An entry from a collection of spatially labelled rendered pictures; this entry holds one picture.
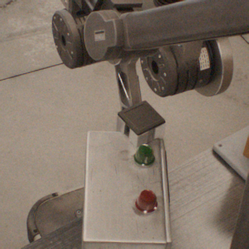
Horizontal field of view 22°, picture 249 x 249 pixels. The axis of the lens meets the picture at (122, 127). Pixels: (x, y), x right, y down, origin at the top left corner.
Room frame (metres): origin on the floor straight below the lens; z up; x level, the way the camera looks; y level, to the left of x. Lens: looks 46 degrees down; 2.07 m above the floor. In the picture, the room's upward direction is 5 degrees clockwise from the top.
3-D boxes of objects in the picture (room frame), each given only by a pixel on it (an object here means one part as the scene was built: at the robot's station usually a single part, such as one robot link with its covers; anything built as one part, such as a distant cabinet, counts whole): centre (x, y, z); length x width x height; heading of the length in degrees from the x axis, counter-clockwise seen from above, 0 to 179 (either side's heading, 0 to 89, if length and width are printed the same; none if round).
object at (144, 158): (0.53, -0.03, 1.49); 0.03 x 0.03 x 0.02
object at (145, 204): (0.46, -0.03, 1.49); 0.03 x 0.03 x 0.02
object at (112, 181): (0.49, -0.01, 1.38); 0.17 x 0.10 x 0.19; 4
